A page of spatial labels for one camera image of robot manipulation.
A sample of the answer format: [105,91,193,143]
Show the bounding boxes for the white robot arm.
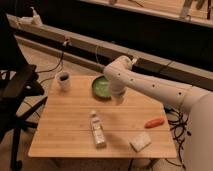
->
[103,56,213,171]

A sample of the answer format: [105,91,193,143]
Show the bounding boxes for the green bowl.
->
[91,76,111,99]

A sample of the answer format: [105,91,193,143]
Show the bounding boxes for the white plastic bottle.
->
[90,110,106,148]

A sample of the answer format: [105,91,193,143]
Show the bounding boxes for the orange carrot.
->
[145,118,164,128]

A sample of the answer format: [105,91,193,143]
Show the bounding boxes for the wooden table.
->
[28,76,177,158]

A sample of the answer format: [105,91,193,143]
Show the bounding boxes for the white sponge block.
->
[130,132,151,152]

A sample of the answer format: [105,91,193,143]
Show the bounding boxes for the white mug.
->
[55,71,71,91]

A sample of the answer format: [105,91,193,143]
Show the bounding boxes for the black office chair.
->
[0,11,47,171]

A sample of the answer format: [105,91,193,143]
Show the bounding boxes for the white spray bottle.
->
[31,6,42,26]

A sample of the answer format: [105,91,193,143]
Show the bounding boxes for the white hanging cable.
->
[94,42,139,73]

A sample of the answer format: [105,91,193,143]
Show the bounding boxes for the black floor cables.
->
[165,106,193,171]

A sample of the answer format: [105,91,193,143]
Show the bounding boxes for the black cable with plug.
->
[35,39,72,84]

